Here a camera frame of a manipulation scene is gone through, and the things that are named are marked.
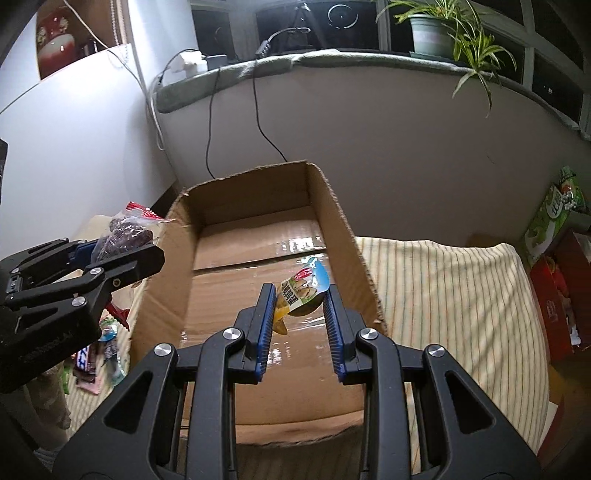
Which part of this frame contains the dark red dates packet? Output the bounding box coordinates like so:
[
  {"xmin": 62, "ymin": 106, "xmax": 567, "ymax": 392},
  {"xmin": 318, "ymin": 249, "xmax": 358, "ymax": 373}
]
[{"xmin": 91, "ymin": 202, "xmax": 168, "ymax": 263}]

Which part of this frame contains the yellow green snack packet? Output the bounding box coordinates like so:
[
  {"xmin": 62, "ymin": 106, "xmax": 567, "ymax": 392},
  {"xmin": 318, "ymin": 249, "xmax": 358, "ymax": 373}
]
[{"xmin": 273, "ymin": 257, "xmax": 331, "ymax": 335}]

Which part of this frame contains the red white vase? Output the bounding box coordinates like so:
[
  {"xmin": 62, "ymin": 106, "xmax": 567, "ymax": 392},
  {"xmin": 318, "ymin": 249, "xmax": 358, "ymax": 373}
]
[{"xmin": 36, "ymin": 7, "xmax": 77, "ymax": 79}]

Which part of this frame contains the open cardboard box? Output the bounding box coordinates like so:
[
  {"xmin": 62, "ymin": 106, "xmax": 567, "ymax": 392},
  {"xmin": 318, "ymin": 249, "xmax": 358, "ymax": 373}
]
[{"xmin": 130, "ymin": 161, "xmax": 385, "ymax": 444}]

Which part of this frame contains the red gift box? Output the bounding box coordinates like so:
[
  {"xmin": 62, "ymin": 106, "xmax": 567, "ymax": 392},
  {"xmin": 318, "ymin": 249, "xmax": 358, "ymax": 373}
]
[{"xmin": 530, "ymin": 230, "xmax": 591, "ymax": 362}]

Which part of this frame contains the black cable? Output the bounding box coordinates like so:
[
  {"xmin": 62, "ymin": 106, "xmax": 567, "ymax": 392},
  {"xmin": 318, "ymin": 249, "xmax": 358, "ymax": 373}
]
[{"xmin": 204, "ymin": 26, "xmax": 312, "ymax": 180}]

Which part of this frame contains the white power strip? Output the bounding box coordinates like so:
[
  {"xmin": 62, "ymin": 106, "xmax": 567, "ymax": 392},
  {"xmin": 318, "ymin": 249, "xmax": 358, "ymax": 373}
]
[{"xmin": 169, "ymin": 49, "xmax": 228, "ymax": 77}]

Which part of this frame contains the upright snickers bar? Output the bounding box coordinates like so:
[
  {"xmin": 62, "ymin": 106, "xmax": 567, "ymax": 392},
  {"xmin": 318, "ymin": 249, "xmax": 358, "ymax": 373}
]
[{"xmin": 74, "ymin": 344, "xmax": 98, "ymax": 376}]

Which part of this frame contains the grey windowsill cushion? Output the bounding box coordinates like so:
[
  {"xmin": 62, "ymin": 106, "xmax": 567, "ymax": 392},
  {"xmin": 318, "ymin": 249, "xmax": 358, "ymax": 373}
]
[{"xmin": 154, "ymin": 48, "xmax": 581, "ymax": 133}]

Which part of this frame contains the white cable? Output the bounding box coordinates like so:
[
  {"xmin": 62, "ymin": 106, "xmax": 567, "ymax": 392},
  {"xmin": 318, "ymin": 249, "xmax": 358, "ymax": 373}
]
[{"xmin": 62, "ymin": 0, "xmax": 199, "ymax": 153}]

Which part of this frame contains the striped yellow table cloth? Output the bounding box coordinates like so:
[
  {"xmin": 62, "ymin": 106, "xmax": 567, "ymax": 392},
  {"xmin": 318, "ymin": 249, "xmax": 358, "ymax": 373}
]
[{"xmin": 64, "ymin": 214, "xmax": 553, "ymax": 480}]

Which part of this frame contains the green snack bag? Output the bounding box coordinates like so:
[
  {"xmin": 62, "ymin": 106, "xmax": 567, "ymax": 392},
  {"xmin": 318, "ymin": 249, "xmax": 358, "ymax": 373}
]
[{"xmin": 520, "ymin": 166, "xmax": 590, "ymax": 268}]

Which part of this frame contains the potted spider plant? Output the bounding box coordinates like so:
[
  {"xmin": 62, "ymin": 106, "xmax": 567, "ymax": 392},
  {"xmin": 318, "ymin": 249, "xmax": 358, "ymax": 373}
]
[{"xmin": 377, "ymin": 1, "xmax": 517, "ymax": 109}]

